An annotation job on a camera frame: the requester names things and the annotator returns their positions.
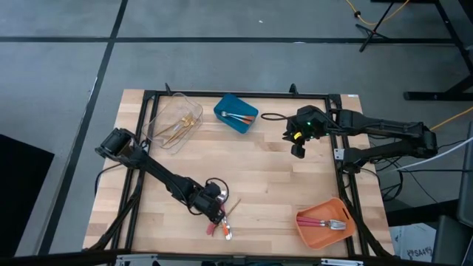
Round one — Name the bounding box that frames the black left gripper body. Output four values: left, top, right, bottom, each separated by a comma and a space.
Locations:
188, 180, 227, 225

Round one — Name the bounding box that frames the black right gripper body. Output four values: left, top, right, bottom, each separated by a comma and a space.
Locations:
290, 106, 332, 159

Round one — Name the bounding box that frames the blue plastic bin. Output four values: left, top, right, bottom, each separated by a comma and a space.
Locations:
213, 92, 259, 134

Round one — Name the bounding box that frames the gold wooden cutlery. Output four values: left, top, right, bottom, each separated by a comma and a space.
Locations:
153, 116, 193, 139

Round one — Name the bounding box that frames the black front crossbar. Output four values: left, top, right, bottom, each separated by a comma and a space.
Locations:
0, 249, 395, 266

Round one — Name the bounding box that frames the clear plastic bin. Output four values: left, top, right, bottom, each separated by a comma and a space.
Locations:
141, 92, 205, 155

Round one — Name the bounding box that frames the orange plastic bin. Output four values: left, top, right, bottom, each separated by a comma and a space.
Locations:
294, 197, 356, 251

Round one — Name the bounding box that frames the black tripod stand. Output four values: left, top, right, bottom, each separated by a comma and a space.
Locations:
355, 0, 397, 52

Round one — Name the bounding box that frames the white printed cardboard box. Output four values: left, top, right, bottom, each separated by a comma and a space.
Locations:
389, 222, 439, 264

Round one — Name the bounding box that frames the dark grey cabinet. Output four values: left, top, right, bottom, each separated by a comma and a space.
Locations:
457, 121, 473, 227

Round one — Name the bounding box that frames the dark grey case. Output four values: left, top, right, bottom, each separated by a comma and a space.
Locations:
431, 214, 473, 266

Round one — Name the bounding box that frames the black floor mat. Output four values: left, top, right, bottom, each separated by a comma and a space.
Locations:
0, 134, 55, 258

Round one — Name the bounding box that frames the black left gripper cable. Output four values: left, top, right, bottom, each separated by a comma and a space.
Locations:
205, 177, 231, 199

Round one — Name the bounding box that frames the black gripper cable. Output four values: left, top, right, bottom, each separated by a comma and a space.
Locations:
205, 177, 231, 199
260, 112, 295, 122

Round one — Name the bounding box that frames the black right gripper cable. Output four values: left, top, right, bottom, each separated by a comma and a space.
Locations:
260, 112, 295, 122

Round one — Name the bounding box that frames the black aluminium table frame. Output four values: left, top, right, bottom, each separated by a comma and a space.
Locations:
109, 89, 371, 258

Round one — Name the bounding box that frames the black braided cable bundle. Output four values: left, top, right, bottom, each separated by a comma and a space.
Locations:
87, 173, 143, 256
339, 173, 393, 258

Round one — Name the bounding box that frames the yellow extension cable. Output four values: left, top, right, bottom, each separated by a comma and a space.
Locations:
345, 0, 410, 27
430, 106, 473, 132

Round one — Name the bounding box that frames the black standing desk frame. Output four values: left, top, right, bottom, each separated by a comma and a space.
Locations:
402, 0, 473, 101

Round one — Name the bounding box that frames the white hanging cable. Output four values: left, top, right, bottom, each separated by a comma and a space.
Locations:
397, 136, 473, 173

